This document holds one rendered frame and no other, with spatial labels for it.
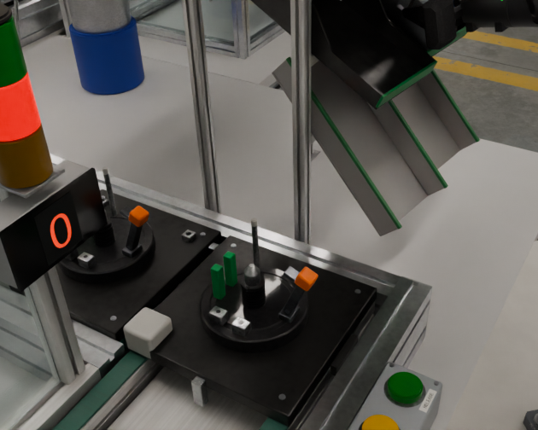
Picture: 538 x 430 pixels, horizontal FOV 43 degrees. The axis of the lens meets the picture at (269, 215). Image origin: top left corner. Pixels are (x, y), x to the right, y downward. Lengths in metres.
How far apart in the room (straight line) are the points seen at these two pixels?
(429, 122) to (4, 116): 0.74
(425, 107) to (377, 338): 0.45
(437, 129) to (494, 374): 0.41
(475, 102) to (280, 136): 2.14
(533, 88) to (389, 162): 2.72
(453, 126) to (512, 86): 2.54
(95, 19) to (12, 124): 1.04
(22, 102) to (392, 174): 0.60
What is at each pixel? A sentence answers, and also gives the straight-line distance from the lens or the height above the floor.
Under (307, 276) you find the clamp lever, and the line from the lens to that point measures 0.81.
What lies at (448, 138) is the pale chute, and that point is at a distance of 1.20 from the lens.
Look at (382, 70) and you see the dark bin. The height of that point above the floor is 1.21.
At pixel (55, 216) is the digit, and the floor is 1.22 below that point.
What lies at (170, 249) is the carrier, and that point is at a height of 0.97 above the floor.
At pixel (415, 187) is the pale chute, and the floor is 1.01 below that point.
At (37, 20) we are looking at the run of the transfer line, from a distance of 2.10.
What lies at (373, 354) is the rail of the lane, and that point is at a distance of 0.88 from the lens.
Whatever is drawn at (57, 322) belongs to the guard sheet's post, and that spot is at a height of 1.06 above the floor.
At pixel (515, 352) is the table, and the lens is 1.05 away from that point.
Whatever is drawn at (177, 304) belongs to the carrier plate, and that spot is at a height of 0.97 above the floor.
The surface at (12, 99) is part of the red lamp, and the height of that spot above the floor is 1.35.
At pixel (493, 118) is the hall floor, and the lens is 3.41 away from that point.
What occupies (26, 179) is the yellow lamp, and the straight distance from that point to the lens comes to 0.66.
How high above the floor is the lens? 1.61
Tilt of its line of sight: 37 degrees down
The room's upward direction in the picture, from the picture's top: 3 degrees counter-clockwise
